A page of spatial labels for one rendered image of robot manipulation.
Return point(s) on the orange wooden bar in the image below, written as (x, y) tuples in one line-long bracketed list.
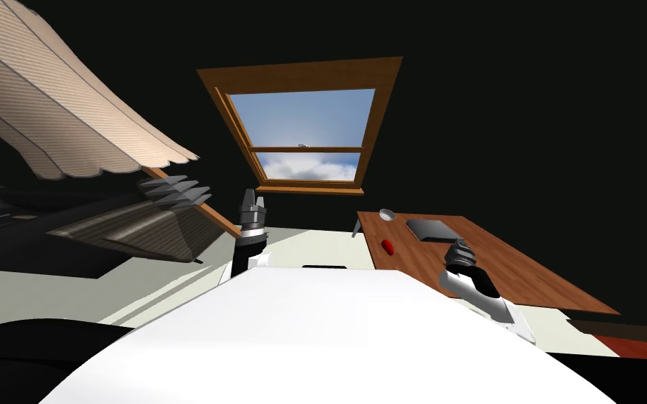
[(211, 210)]

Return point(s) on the wooden framed window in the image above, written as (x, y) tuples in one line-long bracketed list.
[(306, 129)]

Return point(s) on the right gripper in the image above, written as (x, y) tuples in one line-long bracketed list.
[(459, 252)]

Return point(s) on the brown wooden table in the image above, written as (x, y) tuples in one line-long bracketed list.
[(514, 269)]

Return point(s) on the dark grey ridged slab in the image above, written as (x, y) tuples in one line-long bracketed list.
[(144, 233)]

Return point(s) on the beige striped curtain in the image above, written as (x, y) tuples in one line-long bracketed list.
[(48, 95)]

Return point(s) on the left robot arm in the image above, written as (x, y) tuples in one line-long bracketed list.
[(243, 255)]

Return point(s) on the grey bowl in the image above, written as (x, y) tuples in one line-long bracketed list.
[(387, 214)]

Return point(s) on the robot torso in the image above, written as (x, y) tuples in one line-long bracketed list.
[(323, 336)]

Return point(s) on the red round object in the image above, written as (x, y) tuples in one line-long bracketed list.
[(387, 247)]

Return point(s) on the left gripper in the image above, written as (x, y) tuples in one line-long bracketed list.
[(251, 217)]

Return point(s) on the dark grey flat laptop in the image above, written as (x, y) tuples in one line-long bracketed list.
[(433, 230)]

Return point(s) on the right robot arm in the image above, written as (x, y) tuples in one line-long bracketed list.
[(480, 289)]

